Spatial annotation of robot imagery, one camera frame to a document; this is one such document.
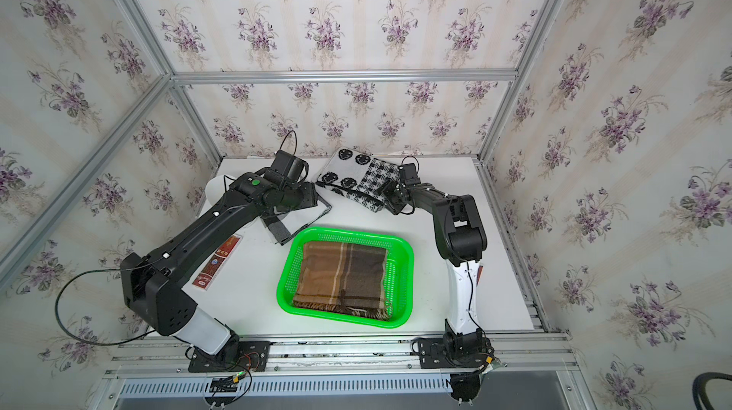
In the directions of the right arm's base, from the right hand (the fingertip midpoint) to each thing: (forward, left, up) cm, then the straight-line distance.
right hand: (380, 197), depth 104 cm
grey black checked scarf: (-13, +32, 0) cm, 35 cm away
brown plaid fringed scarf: (-31, +11, +1) cm, 33 cm away
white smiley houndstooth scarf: (+9, +9, +1) cm, 13 cm away
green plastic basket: (-26, -6, -2) cm, 27 cm away
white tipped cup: (-7, +54, +13) cm, 56 cm away
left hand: (-14, +20, +18) cm, 30 cm away
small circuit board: (-57, +40, -4) cm, 70 cm away
